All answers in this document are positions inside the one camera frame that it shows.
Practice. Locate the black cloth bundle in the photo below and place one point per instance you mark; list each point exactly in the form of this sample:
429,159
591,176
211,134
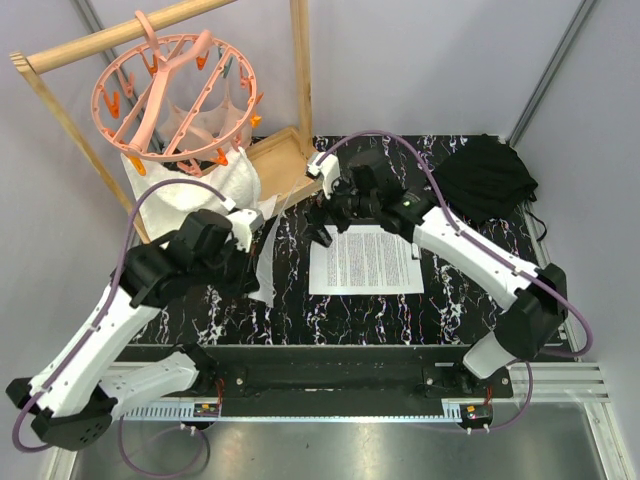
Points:
484,179

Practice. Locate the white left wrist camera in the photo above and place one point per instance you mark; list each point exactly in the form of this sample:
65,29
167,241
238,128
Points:
244,223

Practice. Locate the aluminium rail frame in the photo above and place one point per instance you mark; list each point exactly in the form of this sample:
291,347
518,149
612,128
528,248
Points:
559,424

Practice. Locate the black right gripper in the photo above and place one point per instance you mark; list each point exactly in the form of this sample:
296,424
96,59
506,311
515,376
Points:
316,219

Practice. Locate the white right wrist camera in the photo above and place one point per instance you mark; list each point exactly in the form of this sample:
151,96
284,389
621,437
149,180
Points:
326,168

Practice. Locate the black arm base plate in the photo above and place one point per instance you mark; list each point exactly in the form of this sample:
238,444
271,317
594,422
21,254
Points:
431,371

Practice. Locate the sheer pink mesh garment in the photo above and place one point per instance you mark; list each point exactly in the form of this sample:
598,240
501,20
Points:
205,126

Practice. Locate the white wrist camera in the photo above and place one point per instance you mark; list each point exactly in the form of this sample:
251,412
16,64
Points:
244,223
326,168

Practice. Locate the wooden drying rack frame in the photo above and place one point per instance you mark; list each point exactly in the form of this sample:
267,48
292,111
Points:
280,159

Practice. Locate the white towel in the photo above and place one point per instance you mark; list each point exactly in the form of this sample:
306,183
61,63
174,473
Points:
166,208

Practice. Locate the black marble pattern mat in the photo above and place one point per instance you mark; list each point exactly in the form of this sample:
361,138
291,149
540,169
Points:
452,310

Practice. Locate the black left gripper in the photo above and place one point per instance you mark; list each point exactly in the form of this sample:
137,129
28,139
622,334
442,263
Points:
247,280

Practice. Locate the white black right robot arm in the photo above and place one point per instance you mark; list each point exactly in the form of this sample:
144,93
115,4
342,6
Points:
528,295

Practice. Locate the printed paper sheet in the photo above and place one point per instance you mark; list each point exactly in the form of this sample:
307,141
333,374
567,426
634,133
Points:
363,260
264,271

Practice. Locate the pink round clip hanger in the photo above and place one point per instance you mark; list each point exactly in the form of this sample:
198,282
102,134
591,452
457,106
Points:
128,103

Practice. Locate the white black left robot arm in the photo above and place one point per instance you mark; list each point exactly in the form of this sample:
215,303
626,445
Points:
73,401

